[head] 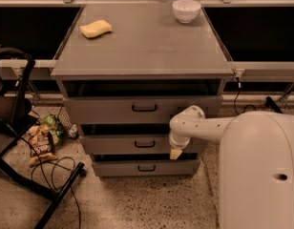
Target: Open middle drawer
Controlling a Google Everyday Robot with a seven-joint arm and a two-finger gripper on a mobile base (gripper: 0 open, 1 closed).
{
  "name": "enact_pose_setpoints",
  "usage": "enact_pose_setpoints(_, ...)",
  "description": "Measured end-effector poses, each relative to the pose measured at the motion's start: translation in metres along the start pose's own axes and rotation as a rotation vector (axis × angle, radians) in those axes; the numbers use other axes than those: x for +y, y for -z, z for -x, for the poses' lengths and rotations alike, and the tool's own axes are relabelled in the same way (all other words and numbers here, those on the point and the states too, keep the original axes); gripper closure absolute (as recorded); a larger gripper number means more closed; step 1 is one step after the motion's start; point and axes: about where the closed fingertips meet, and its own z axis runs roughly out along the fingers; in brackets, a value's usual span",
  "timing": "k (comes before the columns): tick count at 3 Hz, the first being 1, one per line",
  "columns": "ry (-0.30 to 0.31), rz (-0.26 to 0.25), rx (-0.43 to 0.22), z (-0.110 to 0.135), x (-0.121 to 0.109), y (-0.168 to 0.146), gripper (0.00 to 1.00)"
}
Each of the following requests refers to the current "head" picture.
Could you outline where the grey drawer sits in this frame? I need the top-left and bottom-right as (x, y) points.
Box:
(93, 159), (200, 177)
(78, 133), (209, 156)
(63, 96), (222, 124)

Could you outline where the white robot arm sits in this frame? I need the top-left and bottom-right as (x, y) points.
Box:
(169, 106), (294, 229)

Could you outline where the grey bottom drawer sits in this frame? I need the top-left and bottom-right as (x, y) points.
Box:
(93, 159), (200, 177)

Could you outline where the grey drawer cabinet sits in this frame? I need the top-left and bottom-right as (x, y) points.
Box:
(52, 2), (232, 178)

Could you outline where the grey top drawer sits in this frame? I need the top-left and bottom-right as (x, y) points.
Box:
(63, 96), (222, 124)

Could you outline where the black chair base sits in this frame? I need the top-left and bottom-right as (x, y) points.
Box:
(265, 96), (282, 114)

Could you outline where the green snack bag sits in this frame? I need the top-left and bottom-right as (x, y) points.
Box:
(43, 114), (66, 145)

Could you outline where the brown chip bag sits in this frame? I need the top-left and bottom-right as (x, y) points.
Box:
(28, 125), (57, 167)

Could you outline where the white bowl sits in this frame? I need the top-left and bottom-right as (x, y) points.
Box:
(172, 0), (201, 24)

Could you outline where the yellow sponge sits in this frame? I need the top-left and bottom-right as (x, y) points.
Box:
(79, 20), (112, 39)

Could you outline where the black power adapter cable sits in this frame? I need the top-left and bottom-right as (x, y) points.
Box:
(232, 77), (258, 116)

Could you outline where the black floor cable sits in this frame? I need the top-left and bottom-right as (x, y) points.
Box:
(20, 136), (83, 229)

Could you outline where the black metal stand frame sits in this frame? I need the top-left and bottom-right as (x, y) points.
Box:
(0, 45), (84, 229)

